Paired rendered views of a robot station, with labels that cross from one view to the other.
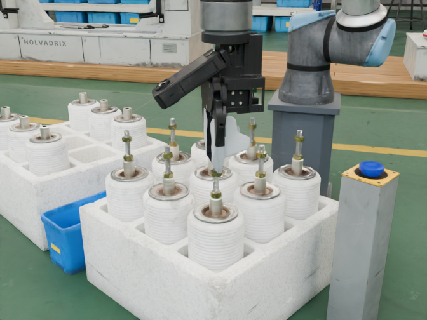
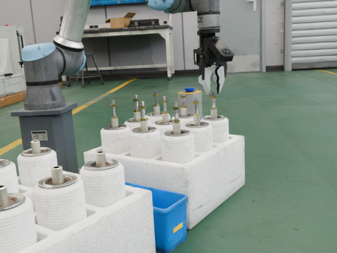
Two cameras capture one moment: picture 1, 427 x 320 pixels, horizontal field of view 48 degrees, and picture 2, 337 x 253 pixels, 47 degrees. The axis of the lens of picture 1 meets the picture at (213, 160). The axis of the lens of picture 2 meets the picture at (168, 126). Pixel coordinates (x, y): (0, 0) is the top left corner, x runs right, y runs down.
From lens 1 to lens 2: 1.65 m
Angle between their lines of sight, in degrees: 94
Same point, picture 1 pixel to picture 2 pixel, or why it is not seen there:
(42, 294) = (215, 242)
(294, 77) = (53, 89)
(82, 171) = not seen: hidden behind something
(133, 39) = not seen: outside the picture
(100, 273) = (199, 207)
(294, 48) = (49, 69)
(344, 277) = not seen: hidden behind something
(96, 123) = (13, 175)
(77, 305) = (219, 226)
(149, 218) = (210, 137)
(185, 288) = (236, 151)
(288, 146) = (66, 138)
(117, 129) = (53, 159)
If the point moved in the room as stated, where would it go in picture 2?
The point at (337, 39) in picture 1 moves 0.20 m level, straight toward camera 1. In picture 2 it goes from (68, 58) to (120, 55)
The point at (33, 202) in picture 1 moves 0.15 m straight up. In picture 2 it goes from (149, 214) to (145, 150)
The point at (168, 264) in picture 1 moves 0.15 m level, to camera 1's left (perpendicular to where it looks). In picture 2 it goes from (230, 146) to (248, 158)
